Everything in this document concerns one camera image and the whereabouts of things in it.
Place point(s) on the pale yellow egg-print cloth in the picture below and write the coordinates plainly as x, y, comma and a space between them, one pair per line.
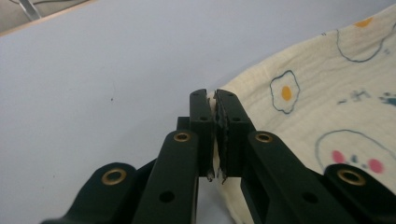
311, 102

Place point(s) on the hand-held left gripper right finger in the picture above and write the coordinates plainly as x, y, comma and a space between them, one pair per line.
232, 140

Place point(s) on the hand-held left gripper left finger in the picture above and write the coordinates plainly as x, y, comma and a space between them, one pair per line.
202, 133

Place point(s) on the metal stand leg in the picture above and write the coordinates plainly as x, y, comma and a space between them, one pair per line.
29, 9

